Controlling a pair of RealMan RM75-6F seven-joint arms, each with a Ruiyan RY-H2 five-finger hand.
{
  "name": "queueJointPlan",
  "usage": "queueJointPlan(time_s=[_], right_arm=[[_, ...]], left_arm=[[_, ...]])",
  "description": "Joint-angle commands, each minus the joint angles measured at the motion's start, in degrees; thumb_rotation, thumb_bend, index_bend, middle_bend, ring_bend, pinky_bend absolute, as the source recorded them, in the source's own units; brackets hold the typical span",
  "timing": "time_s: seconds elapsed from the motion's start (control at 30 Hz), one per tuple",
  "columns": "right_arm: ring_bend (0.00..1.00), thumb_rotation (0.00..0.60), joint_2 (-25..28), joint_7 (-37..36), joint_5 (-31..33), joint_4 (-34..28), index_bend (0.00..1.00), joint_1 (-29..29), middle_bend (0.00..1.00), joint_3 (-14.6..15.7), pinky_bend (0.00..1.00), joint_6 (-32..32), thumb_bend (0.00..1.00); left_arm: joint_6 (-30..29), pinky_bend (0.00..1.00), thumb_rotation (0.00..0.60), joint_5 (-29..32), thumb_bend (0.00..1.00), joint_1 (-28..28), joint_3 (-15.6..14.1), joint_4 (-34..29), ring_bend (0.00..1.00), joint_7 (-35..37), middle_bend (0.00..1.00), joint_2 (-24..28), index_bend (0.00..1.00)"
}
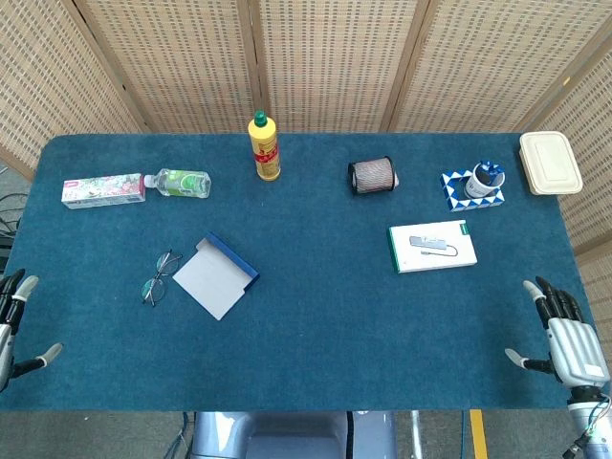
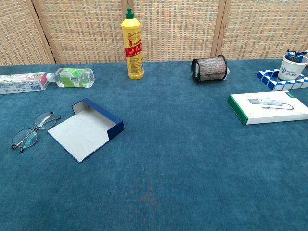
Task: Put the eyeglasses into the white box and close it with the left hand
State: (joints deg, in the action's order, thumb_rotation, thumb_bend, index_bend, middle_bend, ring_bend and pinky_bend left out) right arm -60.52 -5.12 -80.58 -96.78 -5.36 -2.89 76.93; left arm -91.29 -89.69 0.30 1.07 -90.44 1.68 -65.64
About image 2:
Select blue cardboard box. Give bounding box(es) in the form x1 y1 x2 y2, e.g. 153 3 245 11
47 98 125 163

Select wire-frame eyeglasses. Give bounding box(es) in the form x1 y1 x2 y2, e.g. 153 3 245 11
11 111 62 154

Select blue felt table cover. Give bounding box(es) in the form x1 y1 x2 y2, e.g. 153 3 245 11
0 58 308 231

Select yellow bottle green cap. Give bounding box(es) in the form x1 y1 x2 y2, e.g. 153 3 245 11
121 7 145 80

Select black mesh pen holder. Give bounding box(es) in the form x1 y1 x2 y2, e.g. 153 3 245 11
191 54 228 84

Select clear water bottle green label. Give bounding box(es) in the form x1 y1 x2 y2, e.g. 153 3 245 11
46 67 95 89

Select woven bamboo folding screen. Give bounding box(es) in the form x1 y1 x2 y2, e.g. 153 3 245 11
0 0 308 66

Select white green adapter box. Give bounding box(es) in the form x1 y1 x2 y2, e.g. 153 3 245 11
227 90 308 126

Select blue white snake puzzle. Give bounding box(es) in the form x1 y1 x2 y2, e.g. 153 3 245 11
256 68 308 91

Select floral toothpaste box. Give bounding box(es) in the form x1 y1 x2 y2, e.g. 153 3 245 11
0 71 49 95

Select white paper cup blue logo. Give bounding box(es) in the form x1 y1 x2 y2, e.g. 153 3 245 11
277 54 308 81

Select blue foil snack wrapper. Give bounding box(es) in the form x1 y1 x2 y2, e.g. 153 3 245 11
286 49 308 64

